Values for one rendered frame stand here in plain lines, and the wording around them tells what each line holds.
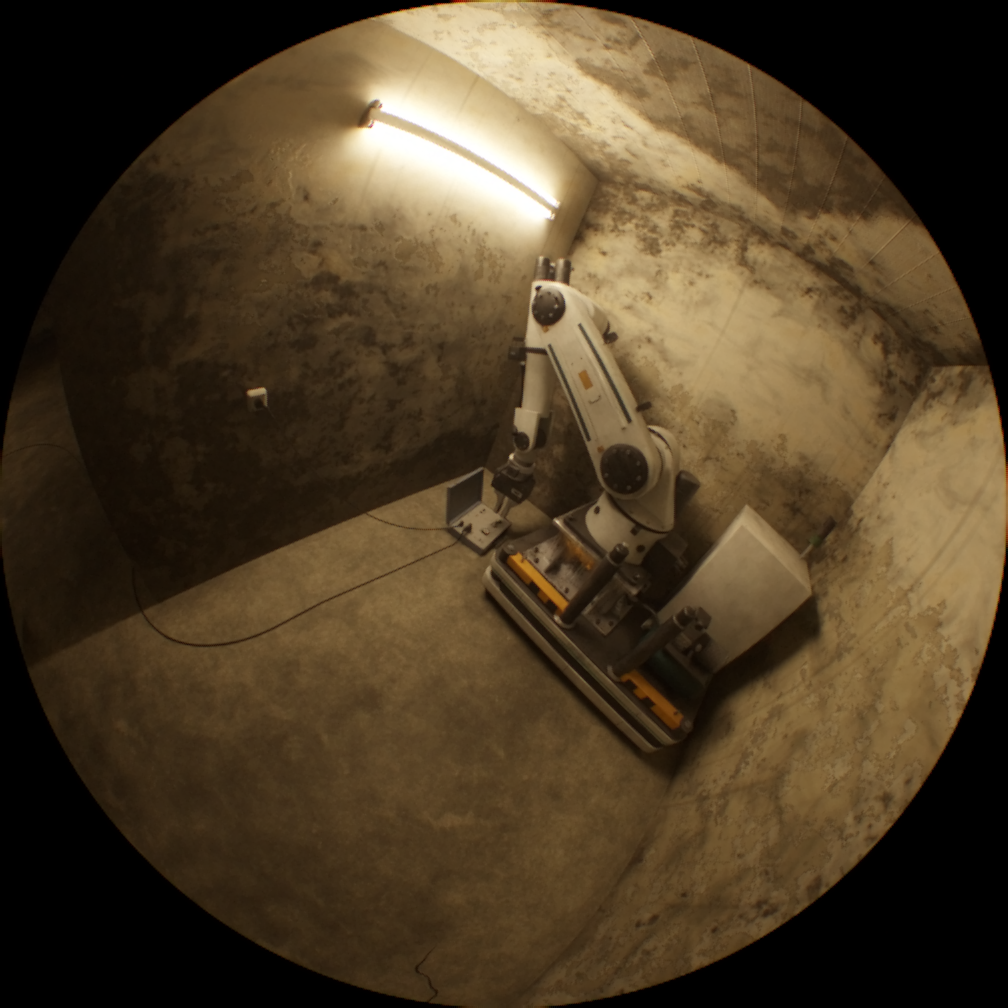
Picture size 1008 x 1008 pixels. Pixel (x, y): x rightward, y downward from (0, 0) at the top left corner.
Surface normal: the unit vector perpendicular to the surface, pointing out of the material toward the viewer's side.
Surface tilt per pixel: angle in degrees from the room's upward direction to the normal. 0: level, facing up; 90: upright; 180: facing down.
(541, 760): 0
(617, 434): 90
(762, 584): 90
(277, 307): 90
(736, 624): 90
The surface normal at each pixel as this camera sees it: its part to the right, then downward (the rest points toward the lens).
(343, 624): 0.32, -0.75
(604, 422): -0.66, 0.26
